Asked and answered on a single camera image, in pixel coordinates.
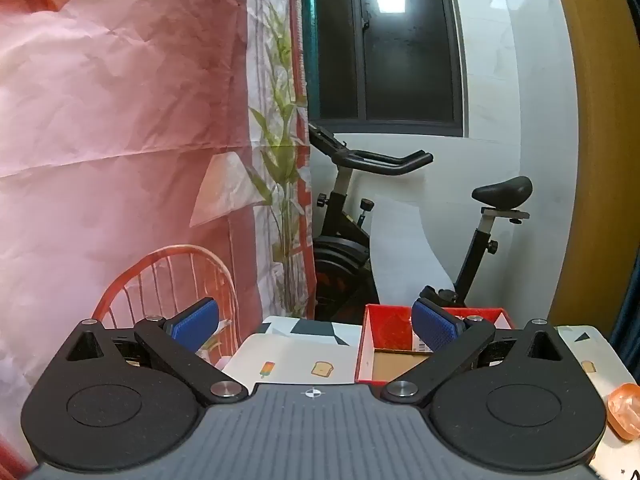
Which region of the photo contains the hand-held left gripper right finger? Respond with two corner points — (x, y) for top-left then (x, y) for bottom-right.
(381, 297), (576, 407)

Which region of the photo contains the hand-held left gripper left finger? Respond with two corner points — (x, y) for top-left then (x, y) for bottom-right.
(65, 296), (250, 407)

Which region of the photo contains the red strawberry cardboard box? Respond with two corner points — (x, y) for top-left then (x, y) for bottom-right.
(354, 304), (513, 385)

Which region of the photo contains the white board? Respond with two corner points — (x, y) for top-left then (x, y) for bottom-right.
(367, 199), (457, 306)

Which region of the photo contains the black exercise bike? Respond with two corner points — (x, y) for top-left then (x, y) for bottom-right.
(307, 122), (533, 321)

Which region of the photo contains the dark blue curtain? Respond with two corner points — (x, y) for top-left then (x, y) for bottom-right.
(609, 270), (640, 358)

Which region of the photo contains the orange translucent plastic item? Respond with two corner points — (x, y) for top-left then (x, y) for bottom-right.
(606, 382), (640, 443)

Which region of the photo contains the yellow wooden door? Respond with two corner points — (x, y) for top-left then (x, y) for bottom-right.
(547, 0), (640, 331)

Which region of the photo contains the dark window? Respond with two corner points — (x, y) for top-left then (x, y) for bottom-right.
(300, 0), (463, 137)

